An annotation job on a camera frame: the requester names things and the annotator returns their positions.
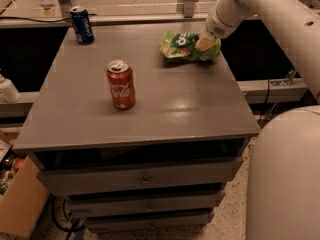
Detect white bottle at left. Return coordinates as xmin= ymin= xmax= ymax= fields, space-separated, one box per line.
xmin=0 ymin=74 xmax=21 ymax=103

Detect red cola can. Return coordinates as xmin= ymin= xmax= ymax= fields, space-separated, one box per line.
xmin=106 ymin=59 xmax=136 ymax=109

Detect black floor cables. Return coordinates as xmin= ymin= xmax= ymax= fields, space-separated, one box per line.
xmin=50 ymin=195 xmax=87 ymax=240

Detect grey drawer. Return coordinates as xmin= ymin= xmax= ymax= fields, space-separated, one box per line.
xmin=86 ymin=209 xmax=214 ymax=233
xmin=68 ymin=190 xmax=225 ymax=218
xmin=38 ymin=157 xmax=243 ymax=196

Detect grey metal frame rail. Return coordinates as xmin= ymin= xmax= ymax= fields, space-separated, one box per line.
xmin=0 ymin=13 xmax=207 ymax=29

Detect bottom grey drawer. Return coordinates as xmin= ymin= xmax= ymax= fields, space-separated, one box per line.
xmin=86 ymin=209 xmax=214 ymax=233

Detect blue pepsi can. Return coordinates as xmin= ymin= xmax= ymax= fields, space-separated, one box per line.
xmin=70 ymin=6 xmax=94 ymax=45

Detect green rice chip bag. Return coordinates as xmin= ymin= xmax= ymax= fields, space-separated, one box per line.
xmin=159 ymin=30 xmax=221 ymax=62

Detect grey drawer cabinet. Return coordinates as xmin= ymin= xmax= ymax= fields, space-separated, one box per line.
xmin=14 ymin=24 xmax=259 ymax=224

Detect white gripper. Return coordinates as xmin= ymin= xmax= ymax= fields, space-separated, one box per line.
xmin=195 ymin=0 xmax=254 ymax=51

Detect cardboard box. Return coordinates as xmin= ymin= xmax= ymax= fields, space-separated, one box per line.
xmin=0 ymin=130 xmax=51 ymax=240

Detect top grey drawer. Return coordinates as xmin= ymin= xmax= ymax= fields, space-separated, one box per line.
xmin=38 ymin=157 xmax=243 ymax=196

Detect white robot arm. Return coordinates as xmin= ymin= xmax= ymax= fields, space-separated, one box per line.
xmin=201 ymin=0 xmax=320 ymax=240

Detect middle grey drawer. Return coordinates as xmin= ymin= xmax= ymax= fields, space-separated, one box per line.
xmin=68 ymin=190 xmax=225 ymax=218

